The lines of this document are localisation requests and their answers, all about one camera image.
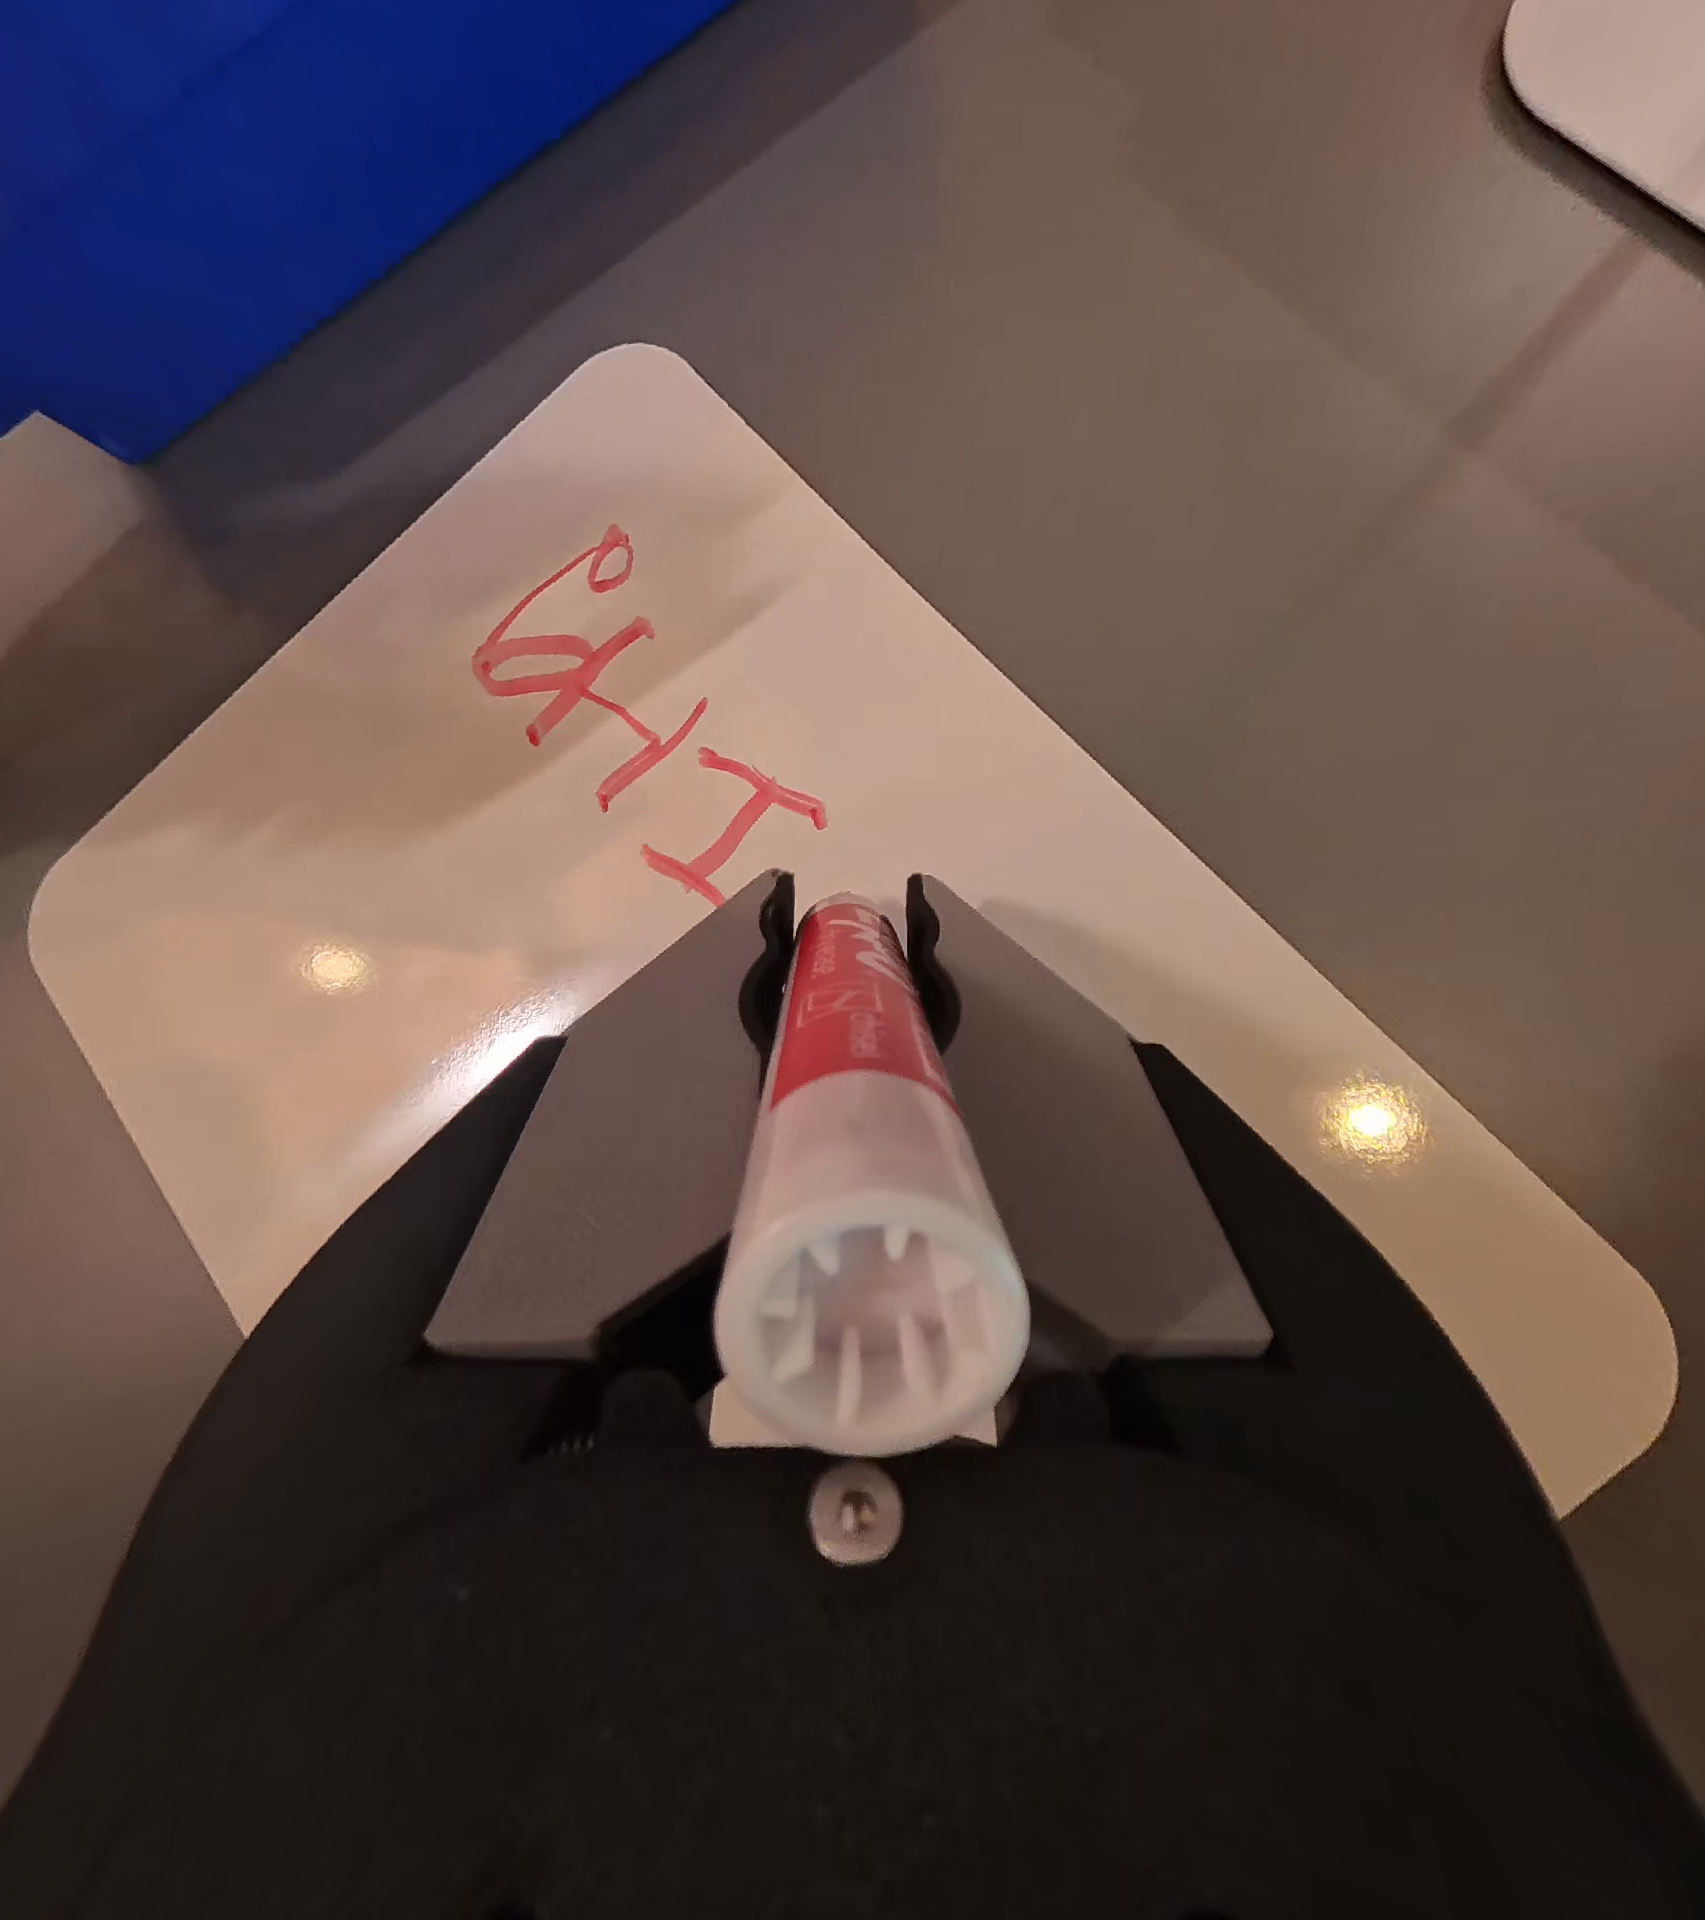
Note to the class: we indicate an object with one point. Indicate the red and white marker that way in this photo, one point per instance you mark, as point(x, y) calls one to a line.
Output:
point(859, 1172)

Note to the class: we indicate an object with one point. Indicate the white whiteboard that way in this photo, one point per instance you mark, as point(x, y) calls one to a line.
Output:
point(945, 677)

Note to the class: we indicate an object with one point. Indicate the blue plastic bin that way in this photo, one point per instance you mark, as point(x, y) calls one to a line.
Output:
point(189, 179)

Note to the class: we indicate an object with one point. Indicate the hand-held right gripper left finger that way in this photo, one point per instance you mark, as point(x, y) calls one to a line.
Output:
point(599, 1187)

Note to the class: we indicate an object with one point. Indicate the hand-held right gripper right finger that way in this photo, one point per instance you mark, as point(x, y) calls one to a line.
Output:
point(1095, 1187)

